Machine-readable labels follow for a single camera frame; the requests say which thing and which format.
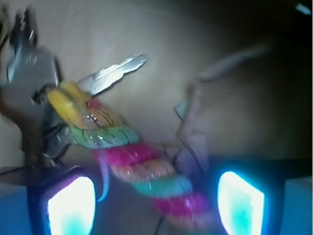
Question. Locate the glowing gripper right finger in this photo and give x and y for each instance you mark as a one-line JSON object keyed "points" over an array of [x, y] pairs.
{"points": [[264, 197]]}

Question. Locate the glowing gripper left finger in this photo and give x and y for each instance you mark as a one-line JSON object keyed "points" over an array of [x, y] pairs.
{"points": [[46, 201]]}

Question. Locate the black key bunch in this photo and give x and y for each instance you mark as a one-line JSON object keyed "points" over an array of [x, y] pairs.
{"points": [[29, 61]]}

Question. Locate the brown paper bag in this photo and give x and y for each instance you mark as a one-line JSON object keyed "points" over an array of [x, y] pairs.
{"points": [[224, 79]]}

